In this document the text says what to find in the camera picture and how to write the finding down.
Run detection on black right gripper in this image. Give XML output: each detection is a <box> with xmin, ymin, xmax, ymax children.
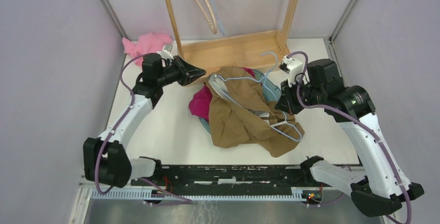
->
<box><xmin>275</xmin><ymin>75</ymin><xmax>326</xmax><ymax>115</ymax></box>

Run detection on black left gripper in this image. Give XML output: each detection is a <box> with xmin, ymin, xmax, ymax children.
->
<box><xmin>157</xmin><ymin>55</ymin><xmax>207</xmax><ymax>87</ymax></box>

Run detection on magenta cloth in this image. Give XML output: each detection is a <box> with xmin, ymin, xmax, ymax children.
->
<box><xmin>188</xmin><ymin>66</ymin><xmax>265</xmax><ymax>124</ymax></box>

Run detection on brown skirt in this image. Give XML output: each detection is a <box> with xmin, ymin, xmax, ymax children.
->
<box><xmin>205</xmin><ymin>65</ymin><xmax>306</xmax><ymax>158</ymax></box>

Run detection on wooden clothes rack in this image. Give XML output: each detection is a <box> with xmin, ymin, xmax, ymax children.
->
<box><xmin>165</xmin><ymin>0</ymin><xmax>298</xmax><ymax>75</ymax></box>

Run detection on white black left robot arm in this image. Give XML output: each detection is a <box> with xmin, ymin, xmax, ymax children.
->
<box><xmin>83</xmin><ymin>51</ymin><xmax>207</xmax><ymax>195</ymax></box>

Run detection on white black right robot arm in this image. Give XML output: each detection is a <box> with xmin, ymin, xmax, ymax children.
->
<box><xmin>276</xmin><ymin>56</ymin><xmax>424</xmax><ymax>217</ymax></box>

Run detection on beige wooden hanger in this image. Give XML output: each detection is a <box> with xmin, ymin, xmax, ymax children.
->
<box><xmin>175</xmin><ymin>0</ymin><xmax>218</xmax><ymax>35</ymax></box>

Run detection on teal plastic basket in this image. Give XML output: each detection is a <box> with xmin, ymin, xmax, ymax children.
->
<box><xmin>189</xmin><ymin>68</ymin><xmax>281</xmax><ymax>134</ymax></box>

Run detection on pink crumpled cloth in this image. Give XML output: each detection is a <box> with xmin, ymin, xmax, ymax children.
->
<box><xmin>122</xmin><ymin>32</ymin><xmax>172</xmax><ymax>58</ymax></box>

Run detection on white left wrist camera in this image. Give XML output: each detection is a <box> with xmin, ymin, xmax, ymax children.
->
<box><xmin>157</xmin><ymin>44</ymin><xmax>173</xmax><ymax>60</ymax></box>

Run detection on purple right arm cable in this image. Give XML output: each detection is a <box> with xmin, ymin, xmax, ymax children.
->
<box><xmin>286</xmin><ymin>51</ymin><xmax>413</xmax><ymax>224</ymax></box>

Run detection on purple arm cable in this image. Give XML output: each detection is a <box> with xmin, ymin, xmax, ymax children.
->
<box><xmin>94</xmin><ymin>53</ymin><xmax>193</xmax><ymax>206</ymax></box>
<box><xmin>286</xmin><ymin>51</ymin><xmax>413</xmax><ymax>224</ymax></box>

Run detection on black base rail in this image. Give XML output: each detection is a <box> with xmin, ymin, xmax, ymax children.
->
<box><xmin>149</xmin><ymin>165</ymin><xmax>321</xmax><ymax>197</ymax></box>

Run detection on white slotted cable duct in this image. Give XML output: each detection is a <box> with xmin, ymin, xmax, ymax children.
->
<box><xmin>91</xmin><ymin>188</ymin><xmax>318</xmax><ymax>202</ymax></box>

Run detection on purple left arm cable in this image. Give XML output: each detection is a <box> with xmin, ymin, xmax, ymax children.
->
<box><xmin>94</xmin><ymin>53</ymin><xmax>193</xmax><ymax>206</ymax></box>

